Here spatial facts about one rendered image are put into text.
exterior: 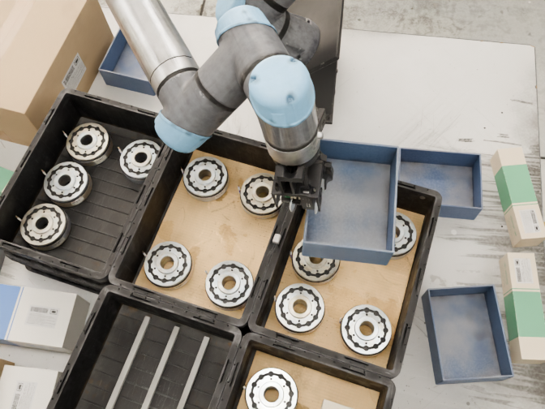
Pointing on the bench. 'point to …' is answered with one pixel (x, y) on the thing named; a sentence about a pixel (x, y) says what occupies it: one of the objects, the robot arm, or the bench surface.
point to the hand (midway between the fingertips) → (309, 191)
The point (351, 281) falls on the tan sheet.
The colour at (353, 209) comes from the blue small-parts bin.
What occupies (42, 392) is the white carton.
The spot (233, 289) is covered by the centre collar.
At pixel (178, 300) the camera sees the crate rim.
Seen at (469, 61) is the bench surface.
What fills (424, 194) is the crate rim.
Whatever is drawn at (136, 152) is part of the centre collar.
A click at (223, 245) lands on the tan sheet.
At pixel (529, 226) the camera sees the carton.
